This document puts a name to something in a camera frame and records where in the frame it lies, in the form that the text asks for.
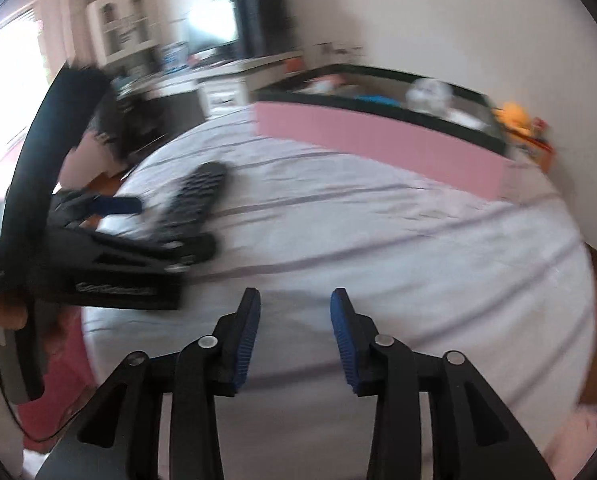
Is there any person's left hand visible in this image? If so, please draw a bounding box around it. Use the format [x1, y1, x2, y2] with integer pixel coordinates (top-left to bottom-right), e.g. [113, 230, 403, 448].
[0, 297, 32, 356]

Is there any blue highlighter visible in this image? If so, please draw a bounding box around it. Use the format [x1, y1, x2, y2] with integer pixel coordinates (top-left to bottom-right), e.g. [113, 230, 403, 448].
[353, 94, 404, 108]

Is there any white handheld fan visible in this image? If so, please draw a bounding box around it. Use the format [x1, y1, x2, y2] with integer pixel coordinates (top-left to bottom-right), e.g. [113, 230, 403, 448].
[407, 77, 454, 116]

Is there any white charger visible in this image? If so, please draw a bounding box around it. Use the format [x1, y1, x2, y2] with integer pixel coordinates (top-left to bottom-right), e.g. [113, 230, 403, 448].
[448, 110, 486, 128]

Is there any beige curtain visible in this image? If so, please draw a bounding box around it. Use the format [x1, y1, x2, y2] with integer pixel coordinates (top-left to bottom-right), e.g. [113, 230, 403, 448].
[36, 0, 99, 71]

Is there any pink patterned quilt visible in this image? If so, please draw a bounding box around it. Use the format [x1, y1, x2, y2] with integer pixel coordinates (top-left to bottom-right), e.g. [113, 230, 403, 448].
[538, 400, 597, 480]

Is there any black computer monitor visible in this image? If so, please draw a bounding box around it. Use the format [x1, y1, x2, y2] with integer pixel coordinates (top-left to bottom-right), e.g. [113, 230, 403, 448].
[183, 0, 239, 56]

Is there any pink bed cover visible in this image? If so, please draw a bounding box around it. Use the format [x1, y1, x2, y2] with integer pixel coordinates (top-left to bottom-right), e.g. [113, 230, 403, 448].
[0, 145, 109, 443]

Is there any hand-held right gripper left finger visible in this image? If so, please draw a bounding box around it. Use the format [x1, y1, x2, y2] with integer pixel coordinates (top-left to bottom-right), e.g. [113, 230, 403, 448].
[38, 287, 262, 480]

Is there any white desk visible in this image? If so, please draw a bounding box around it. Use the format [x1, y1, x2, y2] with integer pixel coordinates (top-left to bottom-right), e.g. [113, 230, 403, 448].
[113, 50, 304, 121]

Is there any black remote control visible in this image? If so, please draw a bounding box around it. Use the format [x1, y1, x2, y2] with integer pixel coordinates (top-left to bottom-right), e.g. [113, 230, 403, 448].
[151, 161, 229, 251]

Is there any black computer tower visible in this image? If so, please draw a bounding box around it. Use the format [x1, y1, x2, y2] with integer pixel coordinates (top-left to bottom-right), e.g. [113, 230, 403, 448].
[233, 0, 296, 61]

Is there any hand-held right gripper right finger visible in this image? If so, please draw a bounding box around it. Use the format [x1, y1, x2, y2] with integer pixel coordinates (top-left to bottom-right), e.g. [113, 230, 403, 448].
[329, 287, 556, 480]

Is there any white hutch cabinet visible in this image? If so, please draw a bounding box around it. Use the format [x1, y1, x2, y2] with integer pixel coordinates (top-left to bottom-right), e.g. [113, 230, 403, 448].
[87, 0, 159, 66]

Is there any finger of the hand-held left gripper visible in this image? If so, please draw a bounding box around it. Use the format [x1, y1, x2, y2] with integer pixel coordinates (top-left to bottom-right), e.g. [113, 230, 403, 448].
[78, 230, 218, 277]
[51, 189, 143, 231]

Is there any orange octopus plush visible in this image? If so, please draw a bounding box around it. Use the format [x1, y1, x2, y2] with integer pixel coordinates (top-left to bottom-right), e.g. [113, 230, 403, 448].
[498, 102, 534, 133]

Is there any pink cardboard box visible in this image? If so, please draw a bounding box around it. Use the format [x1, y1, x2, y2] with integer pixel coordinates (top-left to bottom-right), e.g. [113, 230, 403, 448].
[251, 64, 521, 201]

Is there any red storage crate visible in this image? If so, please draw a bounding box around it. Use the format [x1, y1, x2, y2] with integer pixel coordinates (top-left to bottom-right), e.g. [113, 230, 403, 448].
[525, 130, 556, 173]

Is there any black thin cable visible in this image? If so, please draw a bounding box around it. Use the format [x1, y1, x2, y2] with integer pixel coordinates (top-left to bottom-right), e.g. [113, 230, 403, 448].
[0, 330, 88, 445]

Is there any black office chair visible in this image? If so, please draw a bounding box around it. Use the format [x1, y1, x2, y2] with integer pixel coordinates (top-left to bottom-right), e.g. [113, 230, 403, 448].
[86, 77, 204, 161]

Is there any window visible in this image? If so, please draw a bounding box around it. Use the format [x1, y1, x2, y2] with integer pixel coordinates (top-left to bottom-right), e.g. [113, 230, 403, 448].
[0, 5, 46, 171]

